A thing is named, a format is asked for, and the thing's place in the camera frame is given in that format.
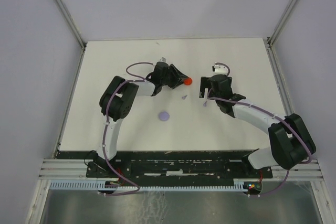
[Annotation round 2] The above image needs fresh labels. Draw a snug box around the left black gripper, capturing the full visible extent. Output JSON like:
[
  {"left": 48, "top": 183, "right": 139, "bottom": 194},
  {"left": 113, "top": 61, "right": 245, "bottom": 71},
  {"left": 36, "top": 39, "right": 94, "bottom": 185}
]
[{"left": 161, "top": 63, "right": 188, "bottom": 89}]

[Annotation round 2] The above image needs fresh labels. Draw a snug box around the orange round charging case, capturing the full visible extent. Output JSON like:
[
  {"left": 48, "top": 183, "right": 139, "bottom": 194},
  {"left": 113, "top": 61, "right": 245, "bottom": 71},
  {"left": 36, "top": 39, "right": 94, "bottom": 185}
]
[{"left": 183, "top": 78, "right": 193, "bottom": 86}]

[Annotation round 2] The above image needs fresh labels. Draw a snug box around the purple round charging case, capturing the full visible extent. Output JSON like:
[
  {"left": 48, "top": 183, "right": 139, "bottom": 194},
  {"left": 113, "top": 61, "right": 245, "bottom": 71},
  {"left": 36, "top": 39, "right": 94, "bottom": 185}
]
[{"left": 158, "top": 111, "right": 170, "bottom": 122}]

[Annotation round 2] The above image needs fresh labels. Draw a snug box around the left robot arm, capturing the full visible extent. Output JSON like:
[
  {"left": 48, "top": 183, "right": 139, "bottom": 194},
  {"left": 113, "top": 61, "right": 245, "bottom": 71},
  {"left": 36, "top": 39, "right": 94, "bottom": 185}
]
[{"left": 93, "top": 61, "right": 192, "bottom": 177}]

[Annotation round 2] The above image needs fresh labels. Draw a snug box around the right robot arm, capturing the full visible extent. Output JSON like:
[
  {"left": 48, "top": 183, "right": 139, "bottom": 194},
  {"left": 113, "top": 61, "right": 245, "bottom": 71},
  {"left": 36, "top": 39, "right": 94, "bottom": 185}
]
[{"left": 199, "top": 74, "right": 316, "bottom": 177}]

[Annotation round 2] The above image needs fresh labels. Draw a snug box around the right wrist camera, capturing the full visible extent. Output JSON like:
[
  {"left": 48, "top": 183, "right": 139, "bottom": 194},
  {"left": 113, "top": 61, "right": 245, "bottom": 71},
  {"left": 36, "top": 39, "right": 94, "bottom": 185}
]
[{"left": 212, "top": 62, "right": 230, "bottom": 76}]

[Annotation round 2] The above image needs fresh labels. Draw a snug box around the right aluminium frame post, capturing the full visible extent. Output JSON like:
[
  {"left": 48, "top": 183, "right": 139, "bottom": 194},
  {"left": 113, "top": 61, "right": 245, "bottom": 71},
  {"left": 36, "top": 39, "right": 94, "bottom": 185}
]
[{"left": 266, "top": 0, "right": 316, "bottom": 48}]

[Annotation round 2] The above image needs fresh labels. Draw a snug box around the aluminium frame post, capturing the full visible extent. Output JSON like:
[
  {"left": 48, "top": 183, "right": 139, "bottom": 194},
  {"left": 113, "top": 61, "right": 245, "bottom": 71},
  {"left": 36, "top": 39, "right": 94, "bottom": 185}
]
[
  {"left": 266, "top": 0, "right": 316, "bottom": 48},
  {"left": 39, "top": 0, "right": 87, "bottom": 49}
]

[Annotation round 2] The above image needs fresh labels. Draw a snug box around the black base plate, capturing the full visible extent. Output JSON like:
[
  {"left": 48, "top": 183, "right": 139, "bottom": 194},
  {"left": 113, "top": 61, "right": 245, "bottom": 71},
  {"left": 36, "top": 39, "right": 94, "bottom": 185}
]
[{"left": 86, "top": 151, "right": 274, "bottom": 183}]

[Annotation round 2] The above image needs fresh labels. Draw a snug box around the white slotted cable duct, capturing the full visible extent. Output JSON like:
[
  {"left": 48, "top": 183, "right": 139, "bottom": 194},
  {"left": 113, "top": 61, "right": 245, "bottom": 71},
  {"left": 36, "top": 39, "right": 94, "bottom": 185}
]
[{"left": 49, "top": 179, "right": 249, "bottom": 190}]

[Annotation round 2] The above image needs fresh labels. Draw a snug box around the left aluminium frame post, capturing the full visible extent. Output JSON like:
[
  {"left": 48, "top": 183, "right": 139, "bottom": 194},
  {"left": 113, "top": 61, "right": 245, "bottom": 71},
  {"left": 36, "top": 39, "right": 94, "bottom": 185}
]
[{"left": 39, "top": 0, "right": 87, "bottom": 49}]

